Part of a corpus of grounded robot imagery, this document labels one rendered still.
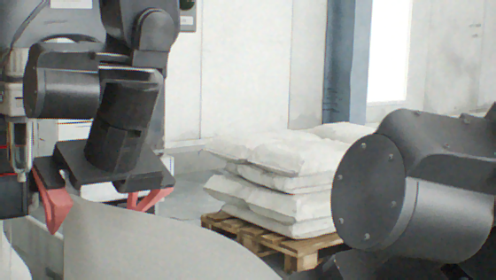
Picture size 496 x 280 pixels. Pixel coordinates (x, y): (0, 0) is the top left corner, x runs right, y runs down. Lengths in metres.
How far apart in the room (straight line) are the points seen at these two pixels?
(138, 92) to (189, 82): 5.18
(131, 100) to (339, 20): 6.19
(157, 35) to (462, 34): 7.89
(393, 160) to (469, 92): 8.38
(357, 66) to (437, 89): 1.80
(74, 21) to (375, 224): 0.65
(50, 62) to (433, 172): 0.42
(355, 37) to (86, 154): 5.90
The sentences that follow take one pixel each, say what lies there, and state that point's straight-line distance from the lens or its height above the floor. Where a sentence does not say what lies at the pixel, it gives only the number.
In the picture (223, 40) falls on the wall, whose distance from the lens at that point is 6.04.
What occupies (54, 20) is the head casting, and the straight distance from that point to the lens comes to 0.91.
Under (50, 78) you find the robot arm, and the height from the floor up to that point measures 1.20.
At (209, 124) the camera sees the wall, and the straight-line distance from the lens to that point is 6.03.
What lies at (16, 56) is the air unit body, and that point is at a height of 1.21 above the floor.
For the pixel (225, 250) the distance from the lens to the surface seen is 0.70.
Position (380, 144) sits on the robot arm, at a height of 1.20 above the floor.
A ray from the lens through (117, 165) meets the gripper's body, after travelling 0.73.
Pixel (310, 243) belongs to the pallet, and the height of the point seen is 0.14.
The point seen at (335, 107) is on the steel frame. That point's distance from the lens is 6.88.
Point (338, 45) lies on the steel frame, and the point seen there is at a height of 1.07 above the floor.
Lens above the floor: 1.26
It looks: 9 degrees down
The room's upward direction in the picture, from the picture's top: 2 degrees clockwise
